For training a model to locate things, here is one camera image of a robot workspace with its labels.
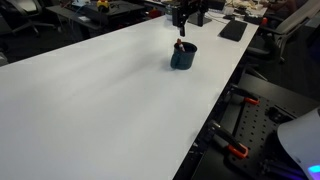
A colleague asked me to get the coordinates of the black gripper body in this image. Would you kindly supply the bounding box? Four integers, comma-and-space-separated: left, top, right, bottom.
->
171, 0, 200, 28

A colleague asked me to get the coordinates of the orange Expo marker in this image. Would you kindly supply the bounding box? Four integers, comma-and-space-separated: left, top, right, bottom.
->
176, 38, 186, 53

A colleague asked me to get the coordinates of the dark teal mug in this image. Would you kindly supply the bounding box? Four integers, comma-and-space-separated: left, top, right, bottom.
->
170, 41, 198, 71

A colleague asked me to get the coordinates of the small red object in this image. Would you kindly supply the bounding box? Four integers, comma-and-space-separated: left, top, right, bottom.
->
148, 8, 163, 20

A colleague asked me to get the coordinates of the black keyboard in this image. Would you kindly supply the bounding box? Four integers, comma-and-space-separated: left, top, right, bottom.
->
218, 19, 248, 43

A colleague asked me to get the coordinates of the yellow and red button box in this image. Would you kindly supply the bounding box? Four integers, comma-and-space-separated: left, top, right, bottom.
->
96, 0, 111, 13

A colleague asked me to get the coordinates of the black background desk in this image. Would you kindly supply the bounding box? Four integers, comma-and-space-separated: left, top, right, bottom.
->
46, 0, 146, 34

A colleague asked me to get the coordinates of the grey office chair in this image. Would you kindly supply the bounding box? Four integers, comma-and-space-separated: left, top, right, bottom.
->
246, 0, 320, 64

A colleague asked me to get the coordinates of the black office chair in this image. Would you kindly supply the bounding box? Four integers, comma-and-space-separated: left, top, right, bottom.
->
0, 0, 56, 36

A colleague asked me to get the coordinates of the white device with blue light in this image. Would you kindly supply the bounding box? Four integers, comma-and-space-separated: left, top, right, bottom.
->
277, 108, 320, 180

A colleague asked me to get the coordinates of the orange-handled black clamp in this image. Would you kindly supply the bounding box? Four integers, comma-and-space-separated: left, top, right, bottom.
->
229, 84, 260, 106
208, 120, 250, 160

